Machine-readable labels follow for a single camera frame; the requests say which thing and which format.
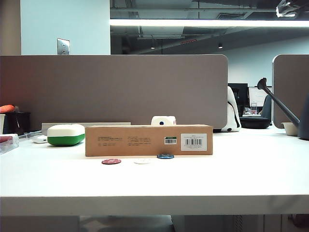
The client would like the cream paper bowl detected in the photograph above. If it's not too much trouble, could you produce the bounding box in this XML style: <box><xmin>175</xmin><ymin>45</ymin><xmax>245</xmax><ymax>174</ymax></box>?
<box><xmin>281</xmin><ymin>121</ymin><xmax>301</xmax><ymax>136</ymax></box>

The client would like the black monitor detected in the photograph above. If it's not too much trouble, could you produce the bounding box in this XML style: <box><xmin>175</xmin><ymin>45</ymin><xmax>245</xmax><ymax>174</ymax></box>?
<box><xmin>228</xmin><ymin>83</ymin><xmax>249</xmax><ymax>114</ymax></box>

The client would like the white cable wrap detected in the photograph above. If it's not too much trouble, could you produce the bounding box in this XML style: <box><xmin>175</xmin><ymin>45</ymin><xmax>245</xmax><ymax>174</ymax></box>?
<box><xmin>276</xmin><ymin>0</ymin><xmax>300</xmax><ymax>18</ymax></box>

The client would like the black mesh pen holder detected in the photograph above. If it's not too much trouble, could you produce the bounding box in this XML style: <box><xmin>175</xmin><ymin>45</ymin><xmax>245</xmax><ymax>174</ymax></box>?
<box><xmin>7</xmin><ymin>111</ymin><xmax>31</xmax><ymax>135</ymax></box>

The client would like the monitor with white screen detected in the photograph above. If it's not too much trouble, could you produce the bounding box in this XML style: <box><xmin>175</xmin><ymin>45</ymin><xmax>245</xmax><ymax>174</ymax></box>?
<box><xmin>248</xmin><ymin>86</ymin><xmax>273</xmax><ymax>107</ymax></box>

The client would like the wide brown desk partition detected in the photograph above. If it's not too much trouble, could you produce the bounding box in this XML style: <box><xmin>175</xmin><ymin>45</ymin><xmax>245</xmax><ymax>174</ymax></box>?
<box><xmin>0</xmin><ymin>54</ymin><xmax>229</xmax><ymax>132</ymax></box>

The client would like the green and white container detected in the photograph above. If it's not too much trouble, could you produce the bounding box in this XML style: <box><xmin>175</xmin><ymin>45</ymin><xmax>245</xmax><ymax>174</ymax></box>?
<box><xmin>46</xmin><ymin>123</ymin><xmax>85</xmax><ymax>146</ymax></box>

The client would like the brown cardboard box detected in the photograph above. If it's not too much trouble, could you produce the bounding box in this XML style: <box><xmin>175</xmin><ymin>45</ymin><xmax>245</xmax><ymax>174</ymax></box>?
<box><xmin>84</xmin><ymin>124</ymin><xmax>214</xmax><ymax>157</ymax></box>

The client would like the black round cushion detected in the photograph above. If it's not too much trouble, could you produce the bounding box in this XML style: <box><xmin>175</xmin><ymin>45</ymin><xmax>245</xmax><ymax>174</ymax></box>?
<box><xmin>240</xmin><ymin>116</ymin><xmax>271</xmax><ymax>129</ymax></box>

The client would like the large white die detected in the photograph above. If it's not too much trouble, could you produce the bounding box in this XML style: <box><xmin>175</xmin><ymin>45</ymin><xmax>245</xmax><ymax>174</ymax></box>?
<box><xmin>151</xmin><ymin>116</ymin><xmax>177</xmax><ymax>127</ymax></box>

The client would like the white and black plush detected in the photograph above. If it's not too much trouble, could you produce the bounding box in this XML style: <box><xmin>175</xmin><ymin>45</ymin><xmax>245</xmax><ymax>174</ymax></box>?
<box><xmin>221</xmin><ymin>86</ymin><xmax>242</xmax><ymax>132</ymax></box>

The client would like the grey watering can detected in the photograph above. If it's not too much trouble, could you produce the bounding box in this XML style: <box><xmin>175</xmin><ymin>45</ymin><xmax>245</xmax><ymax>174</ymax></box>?
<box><xmin>257</xmin><ymin>77</ymin><xmax>309</xmax><ymax>141</ymax></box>

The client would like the blue-grey office chair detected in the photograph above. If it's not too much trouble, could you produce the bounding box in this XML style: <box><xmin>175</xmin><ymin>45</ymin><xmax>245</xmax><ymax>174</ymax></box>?
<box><xmin>262</xmin><ymin>94</ymin><xmax>273</xmax><ymax>119</ymax></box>

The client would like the long ceiling light strip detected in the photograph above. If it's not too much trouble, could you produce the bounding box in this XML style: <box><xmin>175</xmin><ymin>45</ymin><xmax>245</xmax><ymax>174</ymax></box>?
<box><xmin>110</xmin><ymin>18</ymin><xmax>309</xmax><ymax>28</ymax></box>

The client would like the narrow brown desk partition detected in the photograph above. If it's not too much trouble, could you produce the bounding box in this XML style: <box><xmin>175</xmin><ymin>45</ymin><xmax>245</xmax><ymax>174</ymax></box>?
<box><xmin>272</xmin><ymin>53</ymin><xmax>309</xmax><ymax>129</ymax></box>

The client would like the red poker chip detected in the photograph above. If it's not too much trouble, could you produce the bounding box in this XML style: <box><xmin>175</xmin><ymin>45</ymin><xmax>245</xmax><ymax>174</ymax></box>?
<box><xmin>101</xmin><ymin>158</ymin><xmax>122</xmax><ymax>165</ymax></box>

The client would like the metal wall plate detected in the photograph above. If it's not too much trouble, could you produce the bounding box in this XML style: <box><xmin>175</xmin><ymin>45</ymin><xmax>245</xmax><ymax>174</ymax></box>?
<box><xmin>56</xmin><ymin>37</ymin><xmax>70</xmax><ymax>55</ymax></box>

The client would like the clear acrylic case lid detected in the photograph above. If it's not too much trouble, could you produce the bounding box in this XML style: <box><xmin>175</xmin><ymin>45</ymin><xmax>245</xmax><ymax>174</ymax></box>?
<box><xmin>18</xmin><ymin>130</ymin><xmax>43</xmax><ymax>139</ymax></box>

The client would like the clear acrylic chip tray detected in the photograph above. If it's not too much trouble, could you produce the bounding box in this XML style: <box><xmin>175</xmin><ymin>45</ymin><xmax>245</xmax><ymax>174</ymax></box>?
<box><xmin>0</xmin><ymin>133</ymin><xmax>19</xmax><ymax>154</ymax></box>

